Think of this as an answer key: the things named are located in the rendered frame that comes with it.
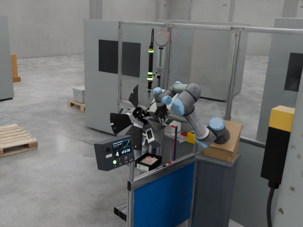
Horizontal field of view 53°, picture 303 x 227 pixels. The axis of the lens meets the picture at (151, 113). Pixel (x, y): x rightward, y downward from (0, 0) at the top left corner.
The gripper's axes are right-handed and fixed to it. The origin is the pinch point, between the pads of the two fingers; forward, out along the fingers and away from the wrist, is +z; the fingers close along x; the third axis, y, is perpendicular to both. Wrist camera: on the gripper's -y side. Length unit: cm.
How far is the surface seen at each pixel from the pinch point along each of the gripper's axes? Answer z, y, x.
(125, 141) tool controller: -25, -53, -17
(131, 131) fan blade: 8.5, -13.8, 29.0
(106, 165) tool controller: -21, -75, -20
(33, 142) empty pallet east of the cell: 106, -34, 276
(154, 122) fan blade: 0.6, -0.4, 9.5
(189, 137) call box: 22.9, 19.6, -10.9
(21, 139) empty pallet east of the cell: 101, -44, 294
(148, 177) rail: 21.5, -41.4, -15.8
